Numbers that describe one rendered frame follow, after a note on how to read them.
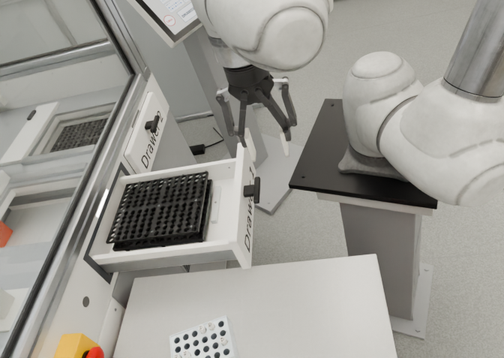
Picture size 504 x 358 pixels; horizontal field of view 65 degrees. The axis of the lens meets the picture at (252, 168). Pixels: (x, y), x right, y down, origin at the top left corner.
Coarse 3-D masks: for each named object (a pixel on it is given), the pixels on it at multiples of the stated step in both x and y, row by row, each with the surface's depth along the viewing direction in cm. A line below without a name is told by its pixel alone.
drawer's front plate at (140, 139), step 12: (144, 108) 119; (156, 108) 125; (144, 120) 116; (144, 132) 115; (156, 132) 123; (132, 144) 108; (144, 144) 114; (156, 144) 122; (132, 156) 106; (144, 168) 112
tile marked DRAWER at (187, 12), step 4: (188, 4) 143; (184, 8) 142; (188, 8) 142; (192, 8) 143; (176, 12) 140; (180, 12) 141; (184, 12) 142; (188, 12) 142; (192, 12) 143; (180, 16) 140; (184, 16) 141; (188, 16) 142; (192, 16) 142; (184, 20) 141; (188, 20) 142
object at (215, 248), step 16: (224, 160) 98; (128, 176) 104; (144, 176) 103; (160, 176) 102; (208, 176) 102; (224, 176) 101; (112, 192) 101; (224, 192) 99; (112, 208) 99; (224, 208) 95; (208, 224) 93; (224, 224) 92; (96, 240) 91; (208, 240) 90; (224, 240) 81; (96, 256) 88; (112, 256) 86; (128, 256) 85; (144, 256) 85; (160, 256) 85; (176, 256) 84; (192, 256) 84; (208, 256) 84; (224, 256) 83
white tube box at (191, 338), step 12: (204, 324) 80; (216, 324) 80; (228, 324) 79; (180, 336) 80; (192, 336) 79; (204, 336) 79; (216, 336) 80; (228, 336) 77; (180, 348) 80; (192, 348) 78; (204, 348) 77; (216, 348) 79; (228, 348) 76
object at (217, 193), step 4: (216, 188) 99; (220, 188) 99; (216, 192) 98; (220, 192) 99; (216, 196) 97; (220, 196) 98; (216, 200) 96; (216, 204) 95; (212, 208) 95; (216, 208) 94; (212, 212) 94; (216, 212) 93; (212, 216) 93; (216, 216) 93; (212, 220) 92; (216, 220) 92
